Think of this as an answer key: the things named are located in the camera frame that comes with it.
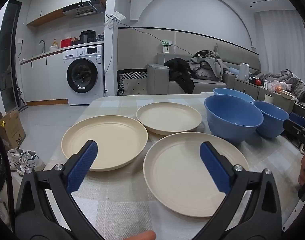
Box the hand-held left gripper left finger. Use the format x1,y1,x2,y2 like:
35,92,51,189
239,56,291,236
14,140,103,240

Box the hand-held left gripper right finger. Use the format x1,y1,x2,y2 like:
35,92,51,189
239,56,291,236
190,141,283,240

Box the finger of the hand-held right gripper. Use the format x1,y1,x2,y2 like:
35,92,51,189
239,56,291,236
283,112,305,137

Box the blue bowl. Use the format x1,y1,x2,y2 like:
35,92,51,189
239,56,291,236
213,88,254,103
204,94,264,144
253,100,290,139

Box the cream round plate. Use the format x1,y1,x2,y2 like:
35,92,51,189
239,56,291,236
143,132,250,217
61,115,148,172
137,102,202,136

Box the person's right hand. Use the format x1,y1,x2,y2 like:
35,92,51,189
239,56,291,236
299,154,305,187

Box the person's left hand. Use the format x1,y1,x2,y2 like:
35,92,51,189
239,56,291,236
122,230,156,240

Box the clear plastic bag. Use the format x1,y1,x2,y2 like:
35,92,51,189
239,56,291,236
268,81,292,93

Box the grey blanket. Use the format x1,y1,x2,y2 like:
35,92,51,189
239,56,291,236
261,69,305,103

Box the white sneaker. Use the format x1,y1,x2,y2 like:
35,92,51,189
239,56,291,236
17,150,46,176
7,148,25,172

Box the grey side cabinet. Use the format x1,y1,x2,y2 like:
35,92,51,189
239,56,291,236
234,79,268,100

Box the white jug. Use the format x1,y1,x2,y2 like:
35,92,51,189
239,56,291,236
240,63,250,82

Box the white washing machine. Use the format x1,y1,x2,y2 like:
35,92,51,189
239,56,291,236
63,45,104,105

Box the cardboard box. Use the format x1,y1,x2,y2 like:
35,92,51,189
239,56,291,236
0,111,26,150

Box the grey sofa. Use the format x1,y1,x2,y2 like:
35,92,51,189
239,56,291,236
147,42,262,95

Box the white curtain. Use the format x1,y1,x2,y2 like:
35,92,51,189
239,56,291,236
260,10,305,85

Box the patterned cushion chair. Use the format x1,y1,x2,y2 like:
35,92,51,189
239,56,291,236
117,69,148,96

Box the white base cabinets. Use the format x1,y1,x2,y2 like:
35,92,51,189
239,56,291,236
19,52,69,105

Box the black jacket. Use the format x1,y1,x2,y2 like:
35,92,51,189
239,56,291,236
164,58,195,93

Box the red box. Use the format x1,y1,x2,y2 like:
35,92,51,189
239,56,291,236
60,38,78,48

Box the black pressure cooker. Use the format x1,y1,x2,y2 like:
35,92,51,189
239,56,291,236
79,30,96,43

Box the black framed door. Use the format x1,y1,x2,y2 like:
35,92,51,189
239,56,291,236
0,0,23,105

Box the range hood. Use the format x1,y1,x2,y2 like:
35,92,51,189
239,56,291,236
62,1,96,18

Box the wall socket charger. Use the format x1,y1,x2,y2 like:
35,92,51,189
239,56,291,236
161,39,173,53

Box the white wall power strip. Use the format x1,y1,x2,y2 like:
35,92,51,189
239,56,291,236
111,11,126,22

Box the white wall cabinets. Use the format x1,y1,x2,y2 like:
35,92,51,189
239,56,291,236
26,0,86,27

